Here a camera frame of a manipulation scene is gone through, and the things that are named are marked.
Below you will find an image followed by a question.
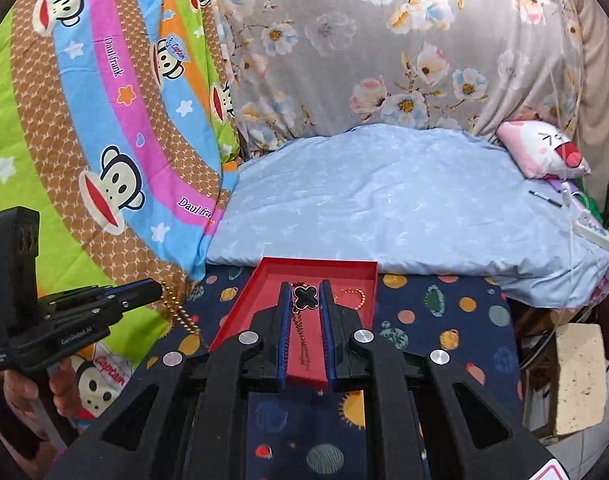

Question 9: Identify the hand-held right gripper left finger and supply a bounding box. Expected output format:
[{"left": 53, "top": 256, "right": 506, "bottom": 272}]
[{"left": 44, "top": 280, "right": 292, "bottom": 480}]

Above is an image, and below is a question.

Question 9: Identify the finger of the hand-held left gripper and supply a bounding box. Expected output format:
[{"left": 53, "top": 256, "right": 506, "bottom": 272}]
[
  {"left": 39, "top": 280, "right": 162, "bottom": 311},
  {"left": 47, "top": 293, "right": 161, "bottom": 331}
]

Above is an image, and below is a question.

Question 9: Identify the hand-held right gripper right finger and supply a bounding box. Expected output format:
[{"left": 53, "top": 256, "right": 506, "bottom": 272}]
[{"left": 323, "top": 281, "right": 555, "bottom": 480}]

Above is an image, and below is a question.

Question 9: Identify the gold bead chain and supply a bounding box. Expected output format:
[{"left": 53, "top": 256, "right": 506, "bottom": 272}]
[
  {"left": 341, "top": 287, "right": 366, "bottom": 313},
  {"left": 167, "top": 285, "right": 202, "bottom": 335}
]

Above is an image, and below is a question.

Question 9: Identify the red cardboard box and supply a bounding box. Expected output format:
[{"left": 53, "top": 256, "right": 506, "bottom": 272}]
[{"left": 209, "top": 256, "right": 379, "bottom": 388}]

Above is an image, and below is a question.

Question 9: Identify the black clover gold necklace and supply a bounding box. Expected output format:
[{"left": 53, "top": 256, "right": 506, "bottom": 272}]
[{"left": 289, "top": 284, "right": 318, "bottom": 373}]

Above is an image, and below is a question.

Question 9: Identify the person's left forearm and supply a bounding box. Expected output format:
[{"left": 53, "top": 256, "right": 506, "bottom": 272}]
[{"left": 0, "top": 400, "right": 60, "bottom": 480}]

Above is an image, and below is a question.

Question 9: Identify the person's left hand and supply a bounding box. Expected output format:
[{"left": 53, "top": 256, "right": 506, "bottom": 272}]
[{"left": 2, "top": 359, "right": 88, "bottom": 420}]

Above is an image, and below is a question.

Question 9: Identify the navy planet printed sheet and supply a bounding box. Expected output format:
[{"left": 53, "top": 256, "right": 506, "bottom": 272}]
[{"left": 129, "top": 260, "right": 528, "bottom": 480}]

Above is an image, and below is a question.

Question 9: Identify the colourful monkey printed blanket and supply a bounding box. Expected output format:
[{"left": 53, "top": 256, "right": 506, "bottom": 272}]
[{"left": 0, "top": 0, "right": 240, "bottom": 411}]

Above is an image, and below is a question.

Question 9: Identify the light blue quilt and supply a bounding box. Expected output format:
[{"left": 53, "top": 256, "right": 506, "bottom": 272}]
[{"left": 204, "top": 124, "right": 609, "bottom": 308}]

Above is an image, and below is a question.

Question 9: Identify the white foam block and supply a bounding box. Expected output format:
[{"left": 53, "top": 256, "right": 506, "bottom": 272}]
[{"left": 555, "top": 323, "right": 606, "bottom": 437}]

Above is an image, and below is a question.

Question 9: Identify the black pen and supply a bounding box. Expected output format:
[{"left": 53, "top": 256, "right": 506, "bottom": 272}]
[{"left": 529, "top": 190, "right": 563, "bottom": 208}]

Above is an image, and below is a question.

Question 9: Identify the white power strip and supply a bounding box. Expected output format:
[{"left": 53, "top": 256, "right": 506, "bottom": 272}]
[{"left": 572, "top": 212, "right": 609, "bottom": 251}]

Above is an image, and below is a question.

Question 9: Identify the pink cartoon pillow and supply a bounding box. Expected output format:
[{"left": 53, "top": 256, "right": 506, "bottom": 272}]
[{"left": 495, "top": 120, "right": 591, "bottom": 181}]

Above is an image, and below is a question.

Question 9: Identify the grey floral cloth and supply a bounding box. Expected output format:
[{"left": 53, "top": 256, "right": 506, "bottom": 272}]
[{"left": 204, "top": 0, "right": 585, "bottom": 161}]

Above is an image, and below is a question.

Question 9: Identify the beige curtain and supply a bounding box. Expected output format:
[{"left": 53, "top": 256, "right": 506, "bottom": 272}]
[{"left": 577, "top": 0, "right": 609, "bottom": 196}]

